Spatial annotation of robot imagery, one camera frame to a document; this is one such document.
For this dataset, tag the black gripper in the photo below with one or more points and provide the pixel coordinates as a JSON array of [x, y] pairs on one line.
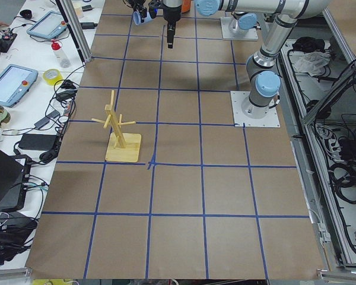
[[137, 5], [171, 14]]

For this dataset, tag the light blue plastic cup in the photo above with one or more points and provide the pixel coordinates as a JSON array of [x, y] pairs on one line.
[[141, 17]]

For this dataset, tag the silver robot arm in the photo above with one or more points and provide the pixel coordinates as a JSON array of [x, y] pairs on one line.
[[265, 83], [243, 20]]

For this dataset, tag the far blue teach pendant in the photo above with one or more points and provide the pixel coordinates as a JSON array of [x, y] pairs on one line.
[[50, 26]]

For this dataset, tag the blue teach pendant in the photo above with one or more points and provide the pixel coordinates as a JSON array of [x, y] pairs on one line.
[[15, 81], [50, 26]]

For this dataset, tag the clear bottle red cap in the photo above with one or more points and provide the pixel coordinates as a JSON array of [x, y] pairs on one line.
[[60, 54]]

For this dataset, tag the yellow tape roll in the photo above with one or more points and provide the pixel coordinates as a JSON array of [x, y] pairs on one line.
[[52, 77]]

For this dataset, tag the wooden mug tree stand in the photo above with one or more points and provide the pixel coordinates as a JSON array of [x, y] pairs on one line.
[[122, 147]]

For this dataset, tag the white crumpled cloth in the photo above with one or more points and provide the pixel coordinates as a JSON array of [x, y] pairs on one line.
[[312, 63]]

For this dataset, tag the near blue teach pendant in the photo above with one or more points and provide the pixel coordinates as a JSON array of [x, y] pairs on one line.
[[15, 81]]

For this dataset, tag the black power adapter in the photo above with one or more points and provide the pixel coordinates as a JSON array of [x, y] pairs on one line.
[[38, 142]]

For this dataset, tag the black laptop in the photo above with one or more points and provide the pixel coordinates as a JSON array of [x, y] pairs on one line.
[[14, 174]]

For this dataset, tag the aluminium frame post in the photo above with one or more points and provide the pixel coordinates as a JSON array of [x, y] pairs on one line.
[[68, 13]]

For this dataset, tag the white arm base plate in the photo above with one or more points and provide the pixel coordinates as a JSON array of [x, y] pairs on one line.
[[233, 29], [245, 114]]

